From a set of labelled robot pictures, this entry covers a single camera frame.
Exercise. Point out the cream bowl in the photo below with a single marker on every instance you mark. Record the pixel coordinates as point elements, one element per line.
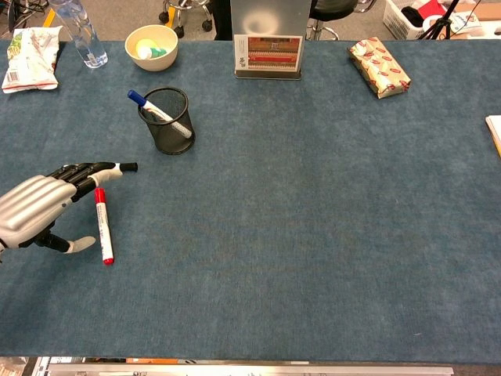
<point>152,62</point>

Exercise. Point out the black seat stool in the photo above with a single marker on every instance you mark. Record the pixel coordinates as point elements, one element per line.
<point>332,8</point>

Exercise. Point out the red whiteboard marker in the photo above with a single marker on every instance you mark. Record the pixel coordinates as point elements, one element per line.
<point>103,227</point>

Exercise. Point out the chrome wheeled stool base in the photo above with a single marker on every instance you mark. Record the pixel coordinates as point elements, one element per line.
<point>182,15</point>

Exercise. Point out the clear plastic water bottle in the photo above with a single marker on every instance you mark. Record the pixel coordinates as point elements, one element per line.
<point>88,47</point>

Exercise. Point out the cardboard box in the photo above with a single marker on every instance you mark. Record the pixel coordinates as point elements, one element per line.
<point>485,9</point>

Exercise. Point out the blue whiteboard marker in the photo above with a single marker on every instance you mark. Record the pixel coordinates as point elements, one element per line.
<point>150,106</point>

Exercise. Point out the black mesh pen holder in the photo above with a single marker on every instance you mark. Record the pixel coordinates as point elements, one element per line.
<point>172,145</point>

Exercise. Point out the aluminium rail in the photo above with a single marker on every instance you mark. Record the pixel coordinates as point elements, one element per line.
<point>250,370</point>

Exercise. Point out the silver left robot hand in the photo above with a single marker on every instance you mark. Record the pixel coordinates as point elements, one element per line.
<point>31,199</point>

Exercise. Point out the brown box with label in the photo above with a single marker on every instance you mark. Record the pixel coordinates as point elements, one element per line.
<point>270,53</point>

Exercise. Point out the white printed snack bag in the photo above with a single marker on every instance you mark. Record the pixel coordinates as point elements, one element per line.
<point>29,58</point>

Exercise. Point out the green and white bottle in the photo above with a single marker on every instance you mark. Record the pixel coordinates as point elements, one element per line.
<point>156,53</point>

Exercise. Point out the black tripod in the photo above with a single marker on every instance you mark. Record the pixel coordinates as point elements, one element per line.
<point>440,23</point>

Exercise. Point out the person in black trousers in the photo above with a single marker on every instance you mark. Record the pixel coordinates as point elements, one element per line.
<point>222,19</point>

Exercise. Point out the gold and red wrapped package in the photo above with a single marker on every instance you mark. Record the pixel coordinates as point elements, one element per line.
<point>379,66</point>

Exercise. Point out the black whiteboard marker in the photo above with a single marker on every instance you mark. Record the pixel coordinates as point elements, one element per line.
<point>129,167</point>

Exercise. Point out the white plastic basket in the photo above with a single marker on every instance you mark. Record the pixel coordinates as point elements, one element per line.
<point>397,19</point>

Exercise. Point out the yellow ball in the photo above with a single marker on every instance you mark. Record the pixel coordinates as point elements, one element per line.
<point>146,44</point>

